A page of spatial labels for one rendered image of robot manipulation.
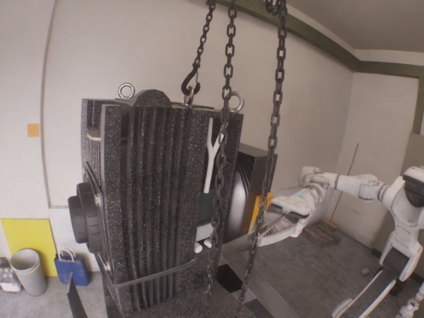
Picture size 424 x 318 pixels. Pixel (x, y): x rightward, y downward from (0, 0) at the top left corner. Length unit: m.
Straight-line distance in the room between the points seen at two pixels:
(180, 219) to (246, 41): 1.81
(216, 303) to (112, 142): 0.72
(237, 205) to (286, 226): 0.35
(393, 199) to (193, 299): 0.91
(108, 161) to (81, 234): 0.26
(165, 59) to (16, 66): 1.17
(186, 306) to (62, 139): 1.43
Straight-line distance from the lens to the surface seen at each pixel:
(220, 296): 0.97
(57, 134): 1.81
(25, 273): 2.05
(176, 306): 0.91
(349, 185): 1.07
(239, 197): 0.78
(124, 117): 0.55
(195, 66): 0.71
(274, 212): 0.52
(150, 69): 1.78
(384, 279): 1.39
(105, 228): 0.61
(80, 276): 2.14
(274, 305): 1.32
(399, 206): 1.09
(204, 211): 0.79
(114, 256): 0.65
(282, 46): 0.38
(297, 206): 0.52
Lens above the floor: 1.64
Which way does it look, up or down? 15 degrees down
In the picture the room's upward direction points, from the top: 7 degrees clockwise
